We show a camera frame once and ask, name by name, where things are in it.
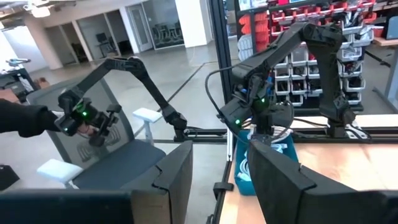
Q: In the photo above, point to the parts bin rack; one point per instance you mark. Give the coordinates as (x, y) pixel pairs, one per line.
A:
(295, 59)

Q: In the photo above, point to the blue plastic bin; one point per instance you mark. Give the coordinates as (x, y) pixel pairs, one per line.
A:
(241, 186)

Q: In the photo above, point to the grey office chair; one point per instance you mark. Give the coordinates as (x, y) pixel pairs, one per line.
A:
(124, 161)

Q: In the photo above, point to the white square pillar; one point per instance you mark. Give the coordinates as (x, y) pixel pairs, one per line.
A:
(192, 21)

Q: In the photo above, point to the black frame clamp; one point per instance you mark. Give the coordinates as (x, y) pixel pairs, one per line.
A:
(223, 187)

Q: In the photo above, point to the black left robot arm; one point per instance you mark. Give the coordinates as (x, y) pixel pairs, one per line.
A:
(323, 56)

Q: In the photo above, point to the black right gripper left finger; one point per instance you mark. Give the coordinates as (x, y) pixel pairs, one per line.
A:
(168, 186)

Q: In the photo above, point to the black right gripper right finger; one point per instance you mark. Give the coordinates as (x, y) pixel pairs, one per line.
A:
(289, 193)

